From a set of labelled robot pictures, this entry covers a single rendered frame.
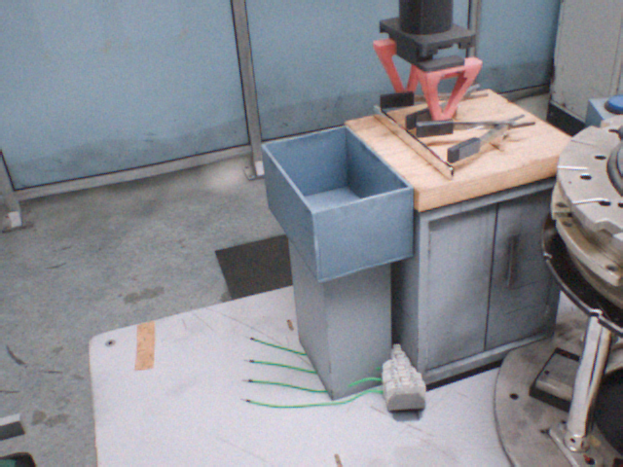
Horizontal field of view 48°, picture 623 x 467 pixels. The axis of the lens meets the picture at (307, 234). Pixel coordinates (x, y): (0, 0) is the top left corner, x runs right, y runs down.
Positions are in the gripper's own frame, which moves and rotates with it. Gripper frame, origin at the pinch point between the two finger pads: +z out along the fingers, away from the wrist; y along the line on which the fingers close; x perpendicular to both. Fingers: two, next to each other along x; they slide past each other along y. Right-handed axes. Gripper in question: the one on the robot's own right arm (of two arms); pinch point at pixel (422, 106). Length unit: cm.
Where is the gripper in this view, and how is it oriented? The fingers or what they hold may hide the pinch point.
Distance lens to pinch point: 82.2
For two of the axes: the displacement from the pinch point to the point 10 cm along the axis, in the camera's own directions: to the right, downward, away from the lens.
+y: 3.6, 4.8, -8.0
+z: 0.6, 8.4, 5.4
